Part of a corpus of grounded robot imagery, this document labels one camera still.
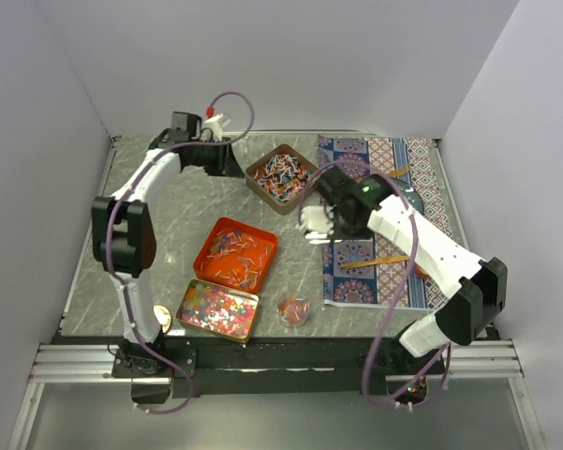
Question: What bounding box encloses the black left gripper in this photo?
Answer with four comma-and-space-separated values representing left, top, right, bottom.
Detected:
192, 137, 246, 179

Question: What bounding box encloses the beige tin of small lollipops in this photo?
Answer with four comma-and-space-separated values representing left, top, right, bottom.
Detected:
244, 143, 317, 216

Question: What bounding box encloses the orange tin of lollipops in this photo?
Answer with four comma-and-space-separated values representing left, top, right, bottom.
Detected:
193, 217, 278, 294

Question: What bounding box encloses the clear plastic jar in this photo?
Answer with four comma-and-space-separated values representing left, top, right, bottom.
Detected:
277, 291, 310, 328

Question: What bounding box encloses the gold tin of star candies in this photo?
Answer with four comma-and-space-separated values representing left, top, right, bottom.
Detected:
175, 278, 259, 344

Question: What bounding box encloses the gold jar lid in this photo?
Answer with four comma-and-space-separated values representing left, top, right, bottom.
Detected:
153, 305, 172, 335

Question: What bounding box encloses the silver metal scoop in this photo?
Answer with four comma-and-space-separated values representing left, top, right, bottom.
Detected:
304, 231, 344, 245

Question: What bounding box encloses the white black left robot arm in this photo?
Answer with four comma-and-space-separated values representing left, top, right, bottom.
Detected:
91, 108, 243, 377

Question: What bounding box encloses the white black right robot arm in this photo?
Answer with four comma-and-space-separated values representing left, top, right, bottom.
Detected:
299, 163, 508, 374

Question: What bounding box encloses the teal ceramic plate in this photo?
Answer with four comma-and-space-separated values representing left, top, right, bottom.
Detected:
398, 180, 424, 215

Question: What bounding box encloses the patterned blue placemat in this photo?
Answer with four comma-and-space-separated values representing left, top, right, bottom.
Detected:
318, 136, 464, 310

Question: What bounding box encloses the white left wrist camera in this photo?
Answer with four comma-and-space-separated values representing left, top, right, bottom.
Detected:
200, 113, 230, 142

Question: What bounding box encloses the black aluminium mounting rail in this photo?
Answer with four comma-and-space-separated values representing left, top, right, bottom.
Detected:
27, 335, 526, 409

